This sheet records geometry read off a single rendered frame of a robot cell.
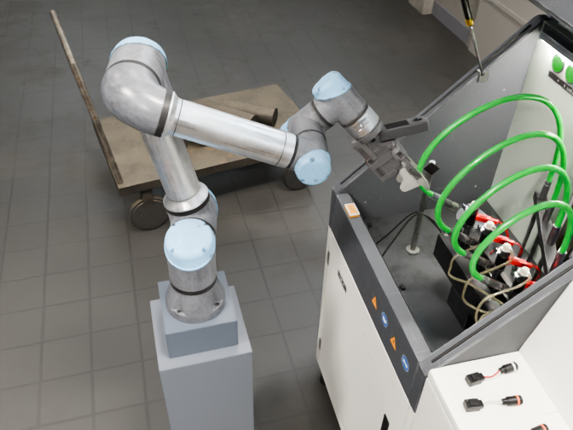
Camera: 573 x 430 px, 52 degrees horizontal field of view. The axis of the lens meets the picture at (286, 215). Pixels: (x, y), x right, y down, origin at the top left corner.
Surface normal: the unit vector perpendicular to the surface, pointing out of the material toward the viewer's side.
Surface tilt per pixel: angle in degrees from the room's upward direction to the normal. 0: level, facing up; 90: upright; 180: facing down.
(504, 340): 90
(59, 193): 0
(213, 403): 90
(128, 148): 0
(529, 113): 90
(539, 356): 76
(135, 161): 0
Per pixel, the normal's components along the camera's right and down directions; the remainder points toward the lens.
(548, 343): -0.94, -0.04
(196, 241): 0.04, -0.66
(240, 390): 0.26, 0.64
